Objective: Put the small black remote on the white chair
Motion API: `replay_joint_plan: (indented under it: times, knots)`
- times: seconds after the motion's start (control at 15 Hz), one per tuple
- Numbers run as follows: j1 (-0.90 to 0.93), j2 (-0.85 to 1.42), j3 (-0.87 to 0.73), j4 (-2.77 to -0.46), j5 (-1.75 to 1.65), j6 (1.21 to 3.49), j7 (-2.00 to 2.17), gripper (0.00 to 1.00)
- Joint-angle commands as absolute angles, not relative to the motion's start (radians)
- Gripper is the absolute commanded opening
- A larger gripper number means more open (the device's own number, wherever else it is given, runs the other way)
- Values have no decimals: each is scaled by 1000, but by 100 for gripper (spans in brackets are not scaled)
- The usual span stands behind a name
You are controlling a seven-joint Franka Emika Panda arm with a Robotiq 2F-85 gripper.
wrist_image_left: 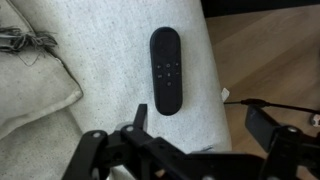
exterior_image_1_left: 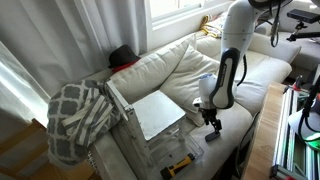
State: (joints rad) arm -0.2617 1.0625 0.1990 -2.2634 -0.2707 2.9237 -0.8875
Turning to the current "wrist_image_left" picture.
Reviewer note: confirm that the cream fabric sofa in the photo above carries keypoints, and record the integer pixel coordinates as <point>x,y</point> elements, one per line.
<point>110,66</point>

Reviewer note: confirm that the white sofa tag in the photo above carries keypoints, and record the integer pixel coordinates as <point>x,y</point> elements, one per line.
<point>225,94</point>

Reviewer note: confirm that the small black remote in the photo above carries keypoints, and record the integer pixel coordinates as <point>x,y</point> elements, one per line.
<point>166,53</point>

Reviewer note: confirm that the cream pillow with grey fringe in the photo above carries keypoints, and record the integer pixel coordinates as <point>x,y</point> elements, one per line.
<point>33,86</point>

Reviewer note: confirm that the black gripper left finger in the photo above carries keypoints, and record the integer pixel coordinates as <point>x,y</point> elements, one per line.
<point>100,150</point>

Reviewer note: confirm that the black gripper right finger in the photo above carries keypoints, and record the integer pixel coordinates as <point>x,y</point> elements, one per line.
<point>286,146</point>

